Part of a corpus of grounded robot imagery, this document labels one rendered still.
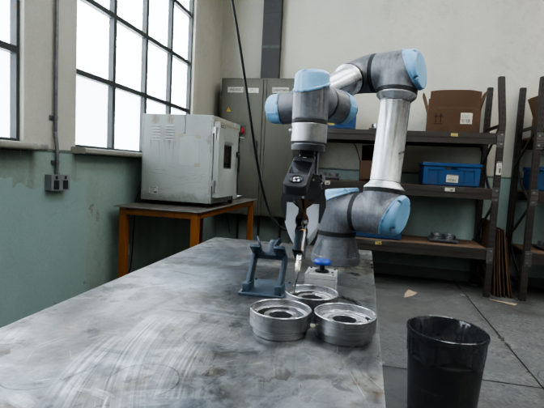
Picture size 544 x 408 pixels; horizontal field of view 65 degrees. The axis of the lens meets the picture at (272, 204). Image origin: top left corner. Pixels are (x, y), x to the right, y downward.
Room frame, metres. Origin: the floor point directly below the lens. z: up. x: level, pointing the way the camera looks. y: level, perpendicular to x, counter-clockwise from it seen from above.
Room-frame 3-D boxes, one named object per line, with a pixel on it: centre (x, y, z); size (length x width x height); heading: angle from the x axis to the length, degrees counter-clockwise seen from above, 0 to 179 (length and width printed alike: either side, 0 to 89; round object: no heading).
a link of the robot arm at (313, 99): (0.92, -0.07, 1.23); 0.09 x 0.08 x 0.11; 143
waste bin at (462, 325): (1.80, -0.79, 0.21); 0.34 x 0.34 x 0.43
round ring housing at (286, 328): (0.71, -0.02, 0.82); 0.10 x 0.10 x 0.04
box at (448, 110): (4.16, -1.68, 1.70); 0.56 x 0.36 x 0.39; 73
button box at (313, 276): (0.98, -0.13, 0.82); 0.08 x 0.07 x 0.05; 168
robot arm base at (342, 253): (1.31, -0.21, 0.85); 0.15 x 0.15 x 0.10
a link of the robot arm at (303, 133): (0.91, -0.07, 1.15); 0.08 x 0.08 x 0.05
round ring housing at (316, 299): (0.82, -0.09, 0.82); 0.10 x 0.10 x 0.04
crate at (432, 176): (4.18, -1.70, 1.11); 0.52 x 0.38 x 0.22; 78
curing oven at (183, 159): (3.32, 0.60, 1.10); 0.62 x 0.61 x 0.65; 168
